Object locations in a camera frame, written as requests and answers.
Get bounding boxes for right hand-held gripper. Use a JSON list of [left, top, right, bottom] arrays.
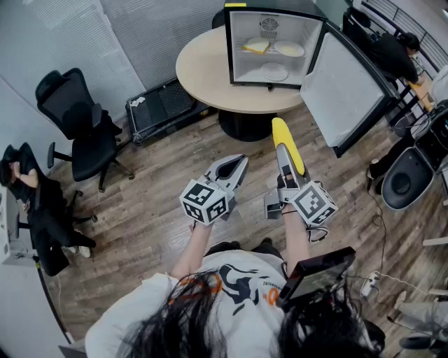
[[263, 144, 339, 225]]

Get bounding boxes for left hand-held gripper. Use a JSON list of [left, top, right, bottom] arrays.
[[179, 153, 250, 227]]

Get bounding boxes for yellow banana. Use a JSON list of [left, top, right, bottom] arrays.
[[272, 117, 306, 176]]

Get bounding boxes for black mini fridge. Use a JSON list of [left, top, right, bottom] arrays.
[[223, 1, 400, 159]]

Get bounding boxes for person's left forearm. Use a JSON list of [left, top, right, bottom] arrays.
[[170, 222, 214, 280]]

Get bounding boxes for person's right forearm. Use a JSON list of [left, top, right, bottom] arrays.
[[281, 206, 311, 270]]

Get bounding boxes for person's black trousers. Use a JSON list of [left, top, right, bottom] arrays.
[[204, 238, 284, 262]]

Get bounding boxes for black flat platform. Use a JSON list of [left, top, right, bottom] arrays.
[[125, 78, 211, 146]]

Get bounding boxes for plain white plate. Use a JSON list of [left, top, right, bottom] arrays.
[[260, 62, 289, 83]]

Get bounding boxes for round beige table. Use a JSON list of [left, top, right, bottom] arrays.
[[175, 24, 309, 143]]

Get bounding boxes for grey round shell chair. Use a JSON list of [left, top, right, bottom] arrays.
[[381, 146, 435, 211]]

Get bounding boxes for black tablet device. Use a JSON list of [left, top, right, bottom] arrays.
[[276, 246, 357, 312]]

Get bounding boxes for white plate with yellow centre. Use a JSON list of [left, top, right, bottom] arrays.
[[274, 40, 306, 58]]

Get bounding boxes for bread slice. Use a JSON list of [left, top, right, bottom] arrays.
[[241, 37, 271, 55]]

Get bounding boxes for white power strip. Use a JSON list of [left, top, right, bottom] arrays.
[[360, 271, 381, 298]]

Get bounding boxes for wooden desk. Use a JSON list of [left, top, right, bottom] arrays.
[[407, 69, 437, 113]]

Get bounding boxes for person's white printed t-shirt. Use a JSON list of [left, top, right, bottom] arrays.
[[85, 250, 298, 358]]

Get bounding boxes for black office chair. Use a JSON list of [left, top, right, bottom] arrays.
[[34, 67, 136, 193]]

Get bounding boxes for white desk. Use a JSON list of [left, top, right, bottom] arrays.
[[0, 185, 36, 266]]

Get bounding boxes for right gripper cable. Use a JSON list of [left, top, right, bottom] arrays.
[[307, 225, 330, 244]]

